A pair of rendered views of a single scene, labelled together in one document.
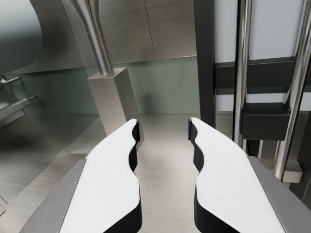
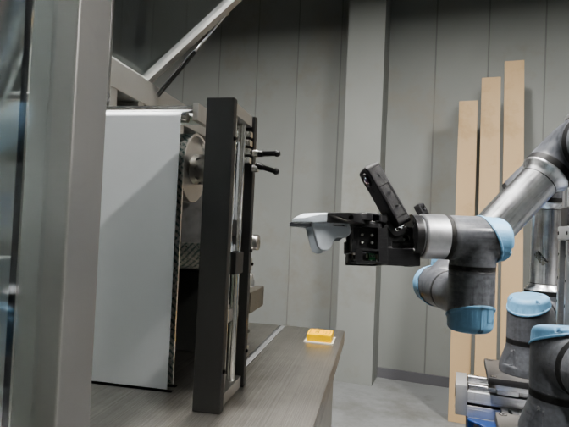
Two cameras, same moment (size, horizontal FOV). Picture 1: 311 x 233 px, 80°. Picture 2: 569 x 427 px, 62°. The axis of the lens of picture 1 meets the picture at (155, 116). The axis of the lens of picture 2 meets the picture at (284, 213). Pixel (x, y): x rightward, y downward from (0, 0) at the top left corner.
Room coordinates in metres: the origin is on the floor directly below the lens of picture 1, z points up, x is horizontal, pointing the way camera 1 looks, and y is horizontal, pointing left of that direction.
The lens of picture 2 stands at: (0.29, 0.75, 1.22)
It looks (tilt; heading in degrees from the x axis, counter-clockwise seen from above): 1 degrees up; 258
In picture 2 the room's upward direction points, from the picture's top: 3 degrees clockwise
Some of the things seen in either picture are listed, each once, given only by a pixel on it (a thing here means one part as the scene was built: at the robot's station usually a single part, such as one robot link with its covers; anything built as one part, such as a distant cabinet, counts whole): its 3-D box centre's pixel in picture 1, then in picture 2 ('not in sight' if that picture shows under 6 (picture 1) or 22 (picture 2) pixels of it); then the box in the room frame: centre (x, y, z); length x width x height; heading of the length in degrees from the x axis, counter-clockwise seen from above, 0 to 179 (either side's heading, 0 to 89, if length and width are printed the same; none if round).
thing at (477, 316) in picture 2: not in sight; (466, 296); (-0.19, 0.01, 1.12); 0.11 x 0.08 x 0.11; 84
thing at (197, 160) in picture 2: not in sight; (207, 169); (0.25, -0.27, 1.33); 0.06 x 0.06 x 0.06; 67
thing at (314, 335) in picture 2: not in sight; (320, 335); (-0.10, -0.57, 0.91); 0.07 x 0.07 x 0.02; 67
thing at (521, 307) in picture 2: not in sight; (528, 315); (-0.73, -0.50, 0.98); 0.13 x 0.12 x 0.14; 32
